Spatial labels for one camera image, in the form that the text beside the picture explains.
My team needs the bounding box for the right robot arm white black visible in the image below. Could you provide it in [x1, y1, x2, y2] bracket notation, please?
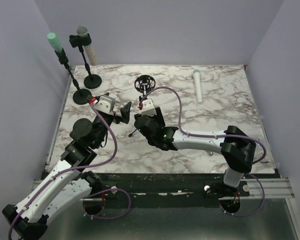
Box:
[134, 107, 256, 196]

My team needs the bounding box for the glitter silver mesh microphone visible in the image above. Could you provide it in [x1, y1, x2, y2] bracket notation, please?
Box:
[76, 25, 98, 66]

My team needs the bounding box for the black round base clip stand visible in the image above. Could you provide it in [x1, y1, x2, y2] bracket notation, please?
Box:
[69, 35, 102, 89]

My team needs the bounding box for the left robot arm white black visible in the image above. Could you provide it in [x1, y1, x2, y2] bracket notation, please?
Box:
[2, 96, 132, 240]

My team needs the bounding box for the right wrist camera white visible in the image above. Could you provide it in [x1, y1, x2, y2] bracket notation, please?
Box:
[139, 99, 157, 117]

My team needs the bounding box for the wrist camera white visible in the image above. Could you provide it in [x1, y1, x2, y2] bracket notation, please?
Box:
[88, 94, 116, 116]
[139, 99, 157, 117]

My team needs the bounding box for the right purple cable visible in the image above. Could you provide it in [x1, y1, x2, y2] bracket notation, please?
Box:
[139, 86, 267, 218]

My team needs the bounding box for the mint green microphone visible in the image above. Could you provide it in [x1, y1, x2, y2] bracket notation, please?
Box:
[47, 32, 65, 56]

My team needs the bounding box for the purple cable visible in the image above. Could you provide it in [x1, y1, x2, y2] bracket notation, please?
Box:
[8, 103, 132, 240]
[139, 86, 267, 218]

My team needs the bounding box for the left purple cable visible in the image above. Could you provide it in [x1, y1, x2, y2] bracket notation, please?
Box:
[8, 103, 132, 240]

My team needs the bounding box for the black tripod shock mount stand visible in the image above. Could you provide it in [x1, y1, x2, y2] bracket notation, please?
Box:
[128, 75, 156, 137]

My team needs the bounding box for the white microphone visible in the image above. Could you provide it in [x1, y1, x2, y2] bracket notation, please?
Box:
[192, 69, 203, 104]

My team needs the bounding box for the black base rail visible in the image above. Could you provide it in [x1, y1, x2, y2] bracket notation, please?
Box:
[41, 171, 251, 210]

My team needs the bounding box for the aluminium extrusion frame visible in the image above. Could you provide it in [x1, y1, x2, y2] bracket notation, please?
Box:
[17, 64, 77, 240]

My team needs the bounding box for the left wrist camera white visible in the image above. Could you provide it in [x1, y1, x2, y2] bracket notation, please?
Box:
[88, 94, 116, 116]

